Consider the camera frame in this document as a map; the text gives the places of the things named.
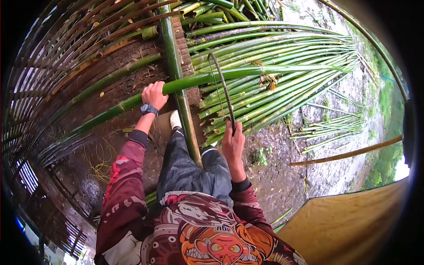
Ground curved dark sickle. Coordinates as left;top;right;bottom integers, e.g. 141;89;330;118
207;53;237;136

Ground brown brick ledge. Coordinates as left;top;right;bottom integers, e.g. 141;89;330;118
172;17;201;105

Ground thin bent green pole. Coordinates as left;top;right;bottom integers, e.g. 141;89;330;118
317;0;409;102

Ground person's body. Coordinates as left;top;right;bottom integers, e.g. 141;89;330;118
94;159;309;265

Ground person's right fingers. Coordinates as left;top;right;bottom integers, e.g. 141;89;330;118
221;121;246;146

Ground thick green bamboo post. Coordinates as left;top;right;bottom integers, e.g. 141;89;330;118
158;0;203;169

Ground yellow tarp sheet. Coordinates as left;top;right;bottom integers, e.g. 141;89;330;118
276;179;411;265

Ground brown dry bamboo pole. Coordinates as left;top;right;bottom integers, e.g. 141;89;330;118
290;135;403;167

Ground pile of green bamboo poles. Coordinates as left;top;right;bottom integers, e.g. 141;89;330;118
180;0;362;150

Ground yellow bamboo strip tangle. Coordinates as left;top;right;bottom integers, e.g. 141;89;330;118
83;137;118;185

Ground long green bamboo pole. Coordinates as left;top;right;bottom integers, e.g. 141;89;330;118
62;65;352;138

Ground person's legs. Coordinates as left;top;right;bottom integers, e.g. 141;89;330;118
156;110;234;207

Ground person's left fingers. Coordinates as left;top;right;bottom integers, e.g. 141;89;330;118
142;81;166;95

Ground woven bamboo slat fence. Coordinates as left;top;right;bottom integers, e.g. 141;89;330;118
0;0;181;262

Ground bundle of thin bamboo sticks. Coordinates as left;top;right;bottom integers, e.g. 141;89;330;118
289;89;365;154

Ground person's right hand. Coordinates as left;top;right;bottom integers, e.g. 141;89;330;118
221;121;247;168

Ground person's left hand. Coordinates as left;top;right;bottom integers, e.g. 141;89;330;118
142;81;170;111

